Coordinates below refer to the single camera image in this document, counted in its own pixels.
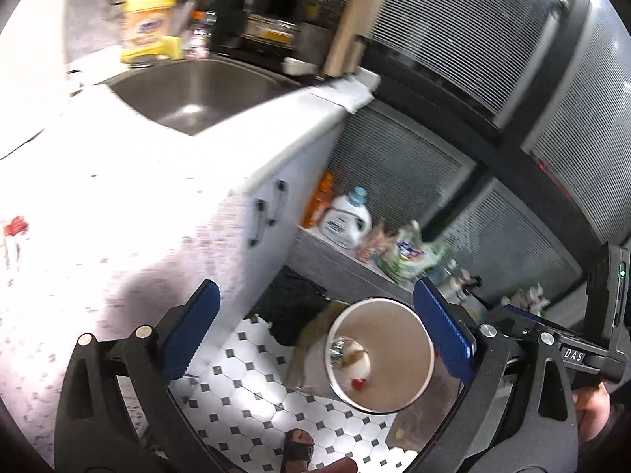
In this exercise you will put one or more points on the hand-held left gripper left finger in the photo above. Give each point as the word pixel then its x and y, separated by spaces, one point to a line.
pixel 192 325

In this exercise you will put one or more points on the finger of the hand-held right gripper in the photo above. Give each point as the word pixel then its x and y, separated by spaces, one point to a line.
pixel 525 314

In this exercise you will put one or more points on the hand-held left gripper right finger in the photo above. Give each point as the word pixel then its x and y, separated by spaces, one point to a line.
pixel 443 335

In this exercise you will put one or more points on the person's right hand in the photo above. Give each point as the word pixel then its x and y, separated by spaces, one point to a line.
pixel 594 411

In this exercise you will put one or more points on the green refill pouch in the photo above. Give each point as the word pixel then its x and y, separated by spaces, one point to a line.
pixel 409 256

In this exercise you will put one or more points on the white crumpled tissue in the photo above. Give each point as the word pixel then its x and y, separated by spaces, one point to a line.
pixel 357 364

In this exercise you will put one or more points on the small red scrap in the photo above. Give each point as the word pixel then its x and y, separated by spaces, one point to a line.
pixel 359 383

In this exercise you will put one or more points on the clear foil cup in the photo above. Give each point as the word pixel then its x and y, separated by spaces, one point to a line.
pixel 340 348

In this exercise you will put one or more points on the dark cloth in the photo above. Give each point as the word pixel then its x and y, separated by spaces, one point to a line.
pixel 296 305

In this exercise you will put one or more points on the pink printed packet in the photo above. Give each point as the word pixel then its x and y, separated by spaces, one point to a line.
pixel 374 244

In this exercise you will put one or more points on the grey low shelf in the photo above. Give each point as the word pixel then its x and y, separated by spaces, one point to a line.
pixel 335 261

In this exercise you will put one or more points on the white laundry detergent jug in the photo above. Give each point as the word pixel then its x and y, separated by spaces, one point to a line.
pixel 345 221

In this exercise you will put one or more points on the black sandal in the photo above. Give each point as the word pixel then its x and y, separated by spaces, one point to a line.
pixel 298 446

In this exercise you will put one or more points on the orange bottle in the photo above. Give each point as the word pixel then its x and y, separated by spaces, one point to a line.
pixel 315 202

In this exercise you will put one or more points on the white base cabinet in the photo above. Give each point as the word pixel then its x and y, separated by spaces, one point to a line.
pixel 291 172

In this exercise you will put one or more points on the red scrap on countertop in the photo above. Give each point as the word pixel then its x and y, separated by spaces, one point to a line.
pixel 15 226

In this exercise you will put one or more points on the stainless steel sink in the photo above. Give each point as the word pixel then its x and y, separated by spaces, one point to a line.
pixel 197 88

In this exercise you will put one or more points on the white cloth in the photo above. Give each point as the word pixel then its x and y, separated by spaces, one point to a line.
pixel 352 89

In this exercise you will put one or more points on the yellow sponge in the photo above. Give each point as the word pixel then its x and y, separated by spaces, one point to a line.
pixel 175 47

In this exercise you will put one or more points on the ribbed glass sliding door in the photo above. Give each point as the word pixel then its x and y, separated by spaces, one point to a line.
pixel 468 34

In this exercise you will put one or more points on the small orange-capped bottle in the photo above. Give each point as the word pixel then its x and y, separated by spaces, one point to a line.
pixel 199 32

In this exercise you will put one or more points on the yellow dish detergent bottle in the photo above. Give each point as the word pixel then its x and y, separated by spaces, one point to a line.
pixel 145 15

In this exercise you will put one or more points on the wooden board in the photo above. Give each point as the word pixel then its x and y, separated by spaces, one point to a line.
pixel 352 24

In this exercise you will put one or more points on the dark dish rack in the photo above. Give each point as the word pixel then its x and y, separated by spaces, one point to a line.
pixel 276 10

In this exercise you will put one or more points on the white air fryer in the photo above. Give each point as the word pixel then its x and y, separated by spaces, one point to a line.
pixel 39 34

